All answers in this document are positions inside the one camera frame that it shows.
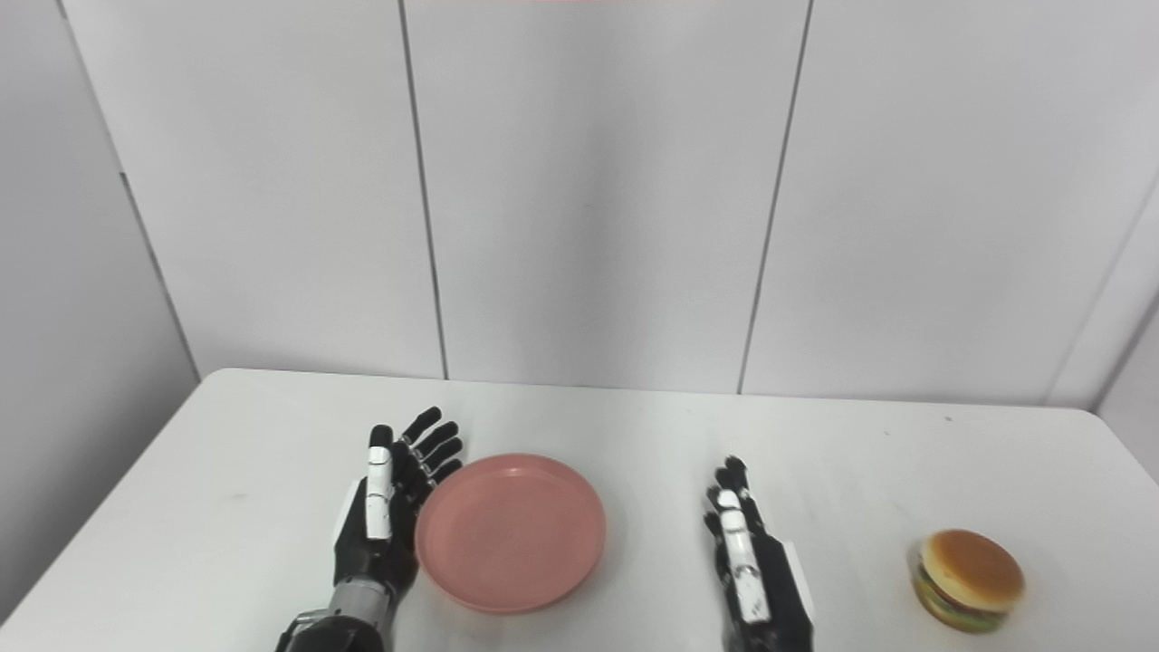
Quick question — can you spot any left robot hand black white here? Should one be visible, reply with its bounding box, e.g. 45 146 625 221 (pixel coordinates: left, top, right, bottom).
332 407 465 600

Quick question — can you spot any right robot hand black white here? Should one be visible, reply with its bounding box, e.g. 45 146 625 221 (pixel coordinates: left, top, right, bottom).
704 455 816 652

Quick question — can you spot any pink round plate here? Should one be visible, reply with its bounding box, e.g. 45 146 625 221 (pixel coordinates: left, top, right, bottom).
415 454 608 616

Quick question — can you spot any toy hamburger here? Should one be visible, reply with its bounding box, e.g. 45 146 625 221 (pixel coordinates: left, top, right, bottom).
912 529 1026 634

